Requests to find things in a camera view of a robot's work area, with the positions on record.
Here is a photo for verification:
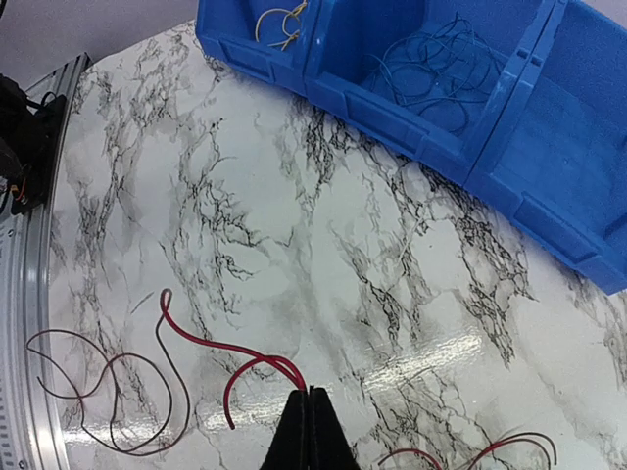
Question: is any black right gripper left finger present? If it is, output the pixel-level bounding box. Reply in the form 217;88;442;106
262;390;309;470

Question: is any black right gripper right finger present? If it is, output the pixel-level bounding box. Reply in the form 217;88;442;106
310;387;360;470

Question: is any red wire bundle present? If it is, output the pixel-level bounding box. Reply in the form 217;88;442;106
155;288;310;431

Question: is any blue wire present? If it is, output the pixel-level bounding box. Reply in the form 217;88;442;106
366;12;506;136

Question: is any yellow wire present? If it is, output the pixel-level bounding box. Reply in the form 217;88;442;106
255;0;310;50

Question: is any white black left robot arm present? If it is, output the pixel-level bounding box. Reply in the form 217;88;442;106
1;75;67;215

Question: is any blue three-compartment plastic bin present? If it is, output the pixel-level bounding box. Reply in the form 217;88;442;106
196;1;626;294

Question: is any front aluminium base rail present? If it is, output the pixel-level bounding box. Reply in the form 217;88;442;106
1;53;90;469

